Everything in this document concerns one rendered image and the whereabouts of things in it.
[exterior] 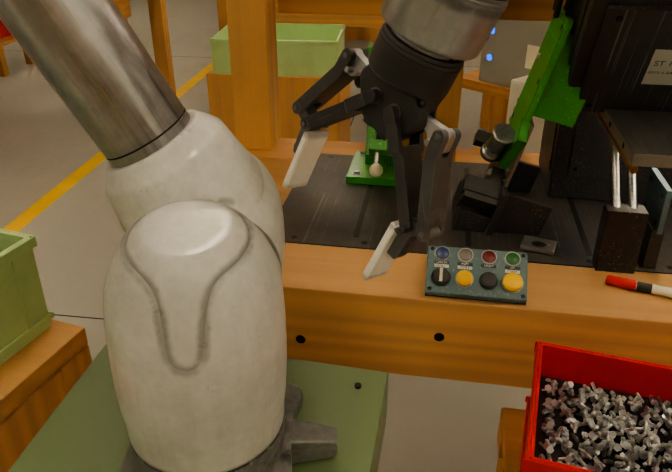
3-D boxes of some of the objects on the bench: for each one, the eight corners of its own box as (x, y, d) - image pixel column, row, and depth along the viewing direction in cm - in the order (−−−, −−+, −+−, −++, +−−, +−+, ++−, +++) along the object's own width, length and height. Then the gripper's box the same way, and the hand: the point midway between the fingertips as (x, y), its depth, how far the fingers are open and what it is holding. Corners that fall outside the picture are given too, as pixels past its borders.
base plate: (967, 309, 100) (973, 297, 99) (264, 249, 116) (263, 239, 115) (830, 193, 136) (833, 184, 135) (311, 160, 152) (311, 152, 152)
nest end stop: (488, 216, 118) (497, 205, 114) (456, 205, 118) (463, 195, 114) (489, 210, 119) (498, 199, 114) (457, 200, 119) (465, 189, 114)
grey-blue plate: (656, 271, 105) (677, 191, 99) (643, 270, 106) (663, 190, 99) (642, 242, 114) (660, 167, 107) (629, 241, 114) (647, 166, 108)
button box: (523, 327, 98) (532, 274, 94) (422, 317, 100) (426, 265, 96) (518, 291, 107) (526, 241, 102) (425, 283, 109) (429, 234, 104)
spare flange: (556, 245, 113) (557, 241, 113) (553, 255, 110) (553, 251, 109) (524, 238, 115) (524, 234, 115) (519, 249, 112) (520, 244, 111)
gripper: (562, 123, 51) (436, 307, 63) (364, -30, 62) (291, 150, 75) (510, 130, 46) (384, 329, 58) (305, -38, 57) (237, 156, 70)
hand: (336, 220), depth 66 cm, fingers open, 13 cm apart
